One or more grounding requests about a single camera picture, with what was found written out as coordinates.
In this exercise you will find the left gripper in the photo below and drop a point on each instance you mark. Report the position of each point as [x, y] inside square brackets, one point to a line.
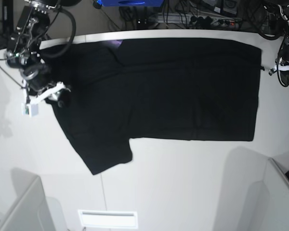
[283, 59]

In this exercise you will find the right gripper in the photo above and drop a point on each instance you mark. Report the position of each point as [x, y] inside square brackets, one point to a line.
[38, 79]

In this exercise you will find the black T-shirt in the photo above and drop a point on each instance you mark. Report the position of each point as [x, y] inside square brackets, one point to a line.
[181, 89]

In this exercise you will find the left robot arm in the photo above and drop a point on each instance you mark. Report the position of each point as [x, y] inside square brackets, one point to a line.
[280, 11]

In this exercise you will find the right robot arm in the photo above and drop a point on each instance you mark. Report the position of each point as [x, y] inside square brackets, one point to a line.
[23, 49]

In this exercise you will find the blue box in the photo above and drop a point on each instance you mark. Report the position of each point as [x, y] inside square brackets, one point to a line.
[141, 3]

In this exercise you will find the white left partition panel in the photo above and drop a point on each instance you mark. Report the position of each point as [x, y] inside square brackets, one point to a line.
[24, 205]

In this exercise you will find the white partition panel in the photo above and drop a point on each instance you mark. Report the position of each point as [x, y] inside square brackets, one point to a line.
[24, 205]
[266, 207]

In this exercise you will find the white right partition panel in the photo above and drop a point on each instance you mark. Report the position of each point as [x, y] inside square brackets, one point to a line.
[266, 207]

